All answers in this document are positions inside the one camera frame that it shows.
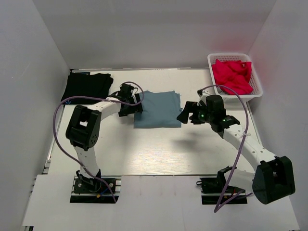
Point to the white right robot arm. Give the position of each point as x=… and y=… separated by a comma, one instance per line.
x=272, y=178

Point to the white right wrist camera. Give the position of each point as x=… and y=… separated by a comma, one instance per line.
x=203, y=94

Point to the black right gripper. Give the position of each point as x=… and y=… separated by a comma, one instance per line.
x=190, y=107

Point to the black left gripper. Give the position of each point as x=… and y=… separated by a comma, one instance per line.
x=136, y=107

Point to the crumpled red t-shirt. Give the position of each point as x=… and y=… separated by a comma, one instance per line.
x=234, y=75

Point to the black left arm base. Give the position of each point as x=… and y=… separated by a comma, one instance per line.
x=92, y=191

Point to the folded black t-shirt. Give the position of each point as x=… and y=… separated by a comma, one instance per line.
x=85, y=84

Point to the teal blue t-shirt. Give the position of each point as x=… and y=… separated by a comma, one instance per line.
x=160, y=110

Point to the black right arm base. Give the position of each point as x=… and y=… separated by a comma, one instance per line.
x=211, y=190

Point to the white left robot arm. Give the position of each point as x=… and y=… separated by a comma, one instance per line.
x=84, y=126

